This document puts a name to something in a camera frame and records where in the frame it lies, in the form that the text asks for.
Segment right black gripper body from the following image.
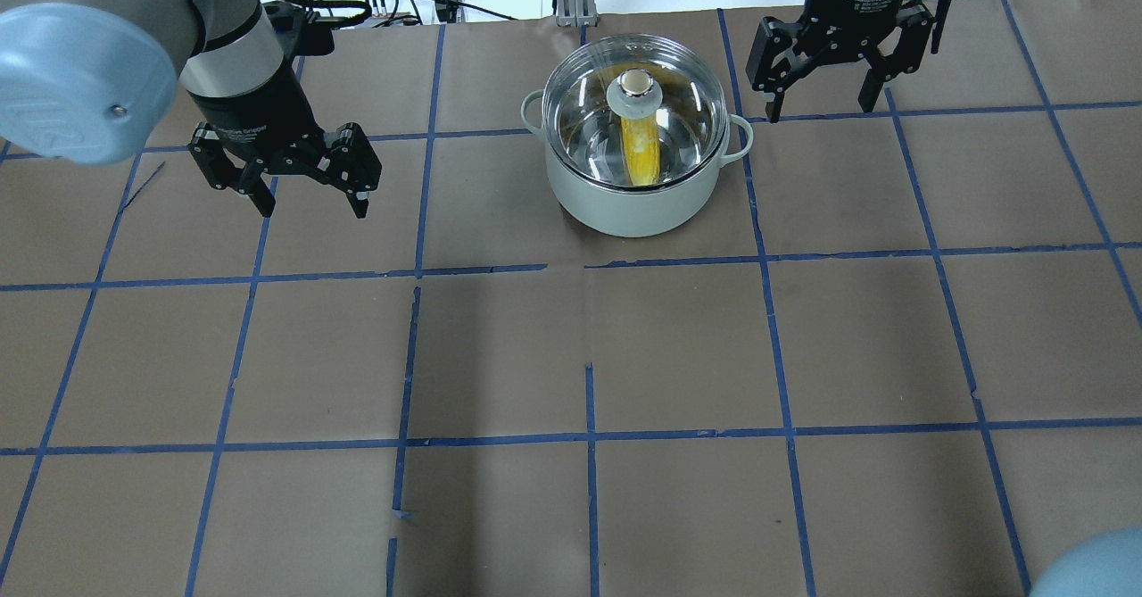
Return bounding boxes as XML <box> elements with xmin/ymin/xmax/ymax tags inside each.
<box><xmin>799</xmin><ymin>0</ymin><xmax>906</xmax><ymax>65</ymax></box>

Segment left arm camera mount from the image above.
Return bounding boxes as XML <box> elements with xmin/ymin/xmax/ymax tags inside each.
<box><xmin>262</xmin><ymin>0</ymin><xmax>335</xmax><ymax>62</ymax></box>

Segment yellow corn cob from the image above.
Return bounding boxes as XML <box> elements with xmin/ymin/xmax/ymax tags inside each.
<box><xmin>582</xmin><ymin>63</ymin><xmax>669</xmax><ymax>189</ymax></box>

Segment glass pot lid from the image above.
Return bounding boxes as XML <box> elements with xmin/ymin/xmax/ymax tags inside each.
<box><xmin>538</xmin><ymin>33</ymin><xmax>730</xmax><ymax>192</ymax></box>

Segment pale green cooking pot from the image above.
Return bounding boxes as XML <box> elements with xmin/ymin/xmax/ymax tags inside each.
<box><xmin>518</xmin><ymin>33</ymin><xmax>754</xmax><ymax>237</ymax></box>

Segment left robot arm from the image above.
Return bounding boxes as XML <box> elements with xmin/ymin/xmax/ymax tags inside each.
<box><xmin>1</xmin><ymin>0</ymin><xmax>383</xmax><ymax>219</ymax></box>

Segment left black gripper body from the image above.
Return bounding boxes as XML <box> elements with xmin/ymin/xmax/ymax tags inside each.
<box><xmin>188</xmin><ymin>62</ymin><xmax>325</xmax><ymax>178</ymax></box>

